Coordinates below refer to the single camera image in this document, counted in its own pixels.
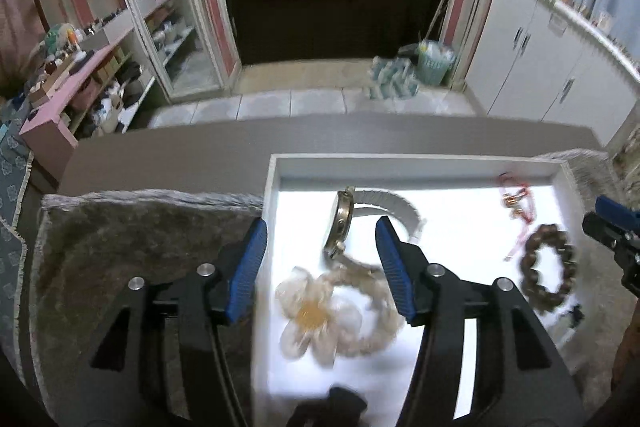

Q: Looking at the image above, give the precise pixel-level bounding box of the pack of water bottles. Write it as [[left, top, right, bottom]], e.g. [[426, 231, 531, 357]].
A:
[[367, 54, 422, 101]]

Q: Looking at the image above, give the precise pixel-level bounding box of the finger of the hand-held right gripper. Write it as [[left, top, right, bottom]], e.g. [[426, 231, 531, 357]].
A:
[[582, 194, 640, 296]]

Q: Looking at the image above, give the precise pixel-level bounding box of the white flower hair scrunchie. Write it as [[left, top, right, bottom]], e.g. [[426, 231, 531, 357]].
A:
[[275, 257, 407, 368]]

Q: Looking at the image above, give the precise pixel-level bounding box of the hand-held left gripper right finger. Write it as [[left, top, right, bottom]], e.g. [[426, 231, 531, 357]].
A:
[[374, 215, 584, 427]]

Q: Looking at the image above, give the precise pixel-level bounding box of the blue patterned cloth cover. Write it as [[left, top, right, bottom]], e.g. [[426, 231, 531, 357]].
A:
[[0, 107, 35, 360]]

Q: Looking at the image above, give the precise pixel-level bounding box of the white shallow tray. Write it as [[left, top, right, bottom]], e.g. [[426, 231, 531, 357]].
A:
[[252, 152, 588, 427]]

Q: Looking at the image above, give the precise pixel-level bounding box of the brown wooden bead bracelet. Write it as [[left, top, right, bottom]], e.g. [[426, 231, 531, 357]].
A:
[[517, 223, 577, 314]]

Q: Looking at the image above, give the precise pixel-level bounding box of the grey fluffy mat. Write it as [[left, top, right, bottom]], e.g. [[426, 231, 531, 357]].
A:
[[29, 148, 615, 427]]

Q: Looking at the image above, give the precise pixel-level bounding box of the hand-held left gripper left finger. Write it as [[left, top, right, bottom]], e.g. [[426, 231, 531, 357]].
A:
[[87, 217, 269, 427]]

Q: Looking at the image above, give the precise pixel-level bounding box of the red cord bracelet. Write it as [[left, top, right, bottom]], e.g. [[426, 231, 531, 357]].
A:
[[496, 172, 538, 263]]

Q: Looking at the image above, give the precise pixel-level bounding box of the pink shelf unit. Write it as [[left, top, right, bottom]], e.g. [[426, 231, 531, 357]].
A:
[[19, 0, 187, 184]]

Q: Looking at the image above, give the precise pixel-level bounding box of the green waste basket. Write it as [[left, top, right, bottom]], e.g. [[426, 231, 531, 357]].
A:
[[417, 40, 457, 86]]

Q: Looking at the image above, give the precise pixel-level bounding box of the white framed standing mirror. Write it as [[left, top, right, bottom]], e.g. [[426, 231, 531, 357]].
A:
[[114, 0, 227, 104]]

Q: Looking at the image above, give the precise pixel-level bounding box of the black hair claw clip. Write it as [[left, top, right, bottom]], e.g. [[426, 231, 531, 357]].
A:
[[285, 386, 369, 427]]

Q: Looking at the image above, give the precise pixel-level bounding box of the white cabinet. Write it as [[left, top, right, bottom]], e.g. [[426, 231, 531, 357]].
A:
[[464, 0, 640, 148]]

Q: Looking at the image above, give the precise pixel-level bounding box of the wristwatch with white strap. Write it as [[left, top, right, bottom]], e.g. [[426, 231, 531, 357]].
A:
[[322, 187, 428, 260]]

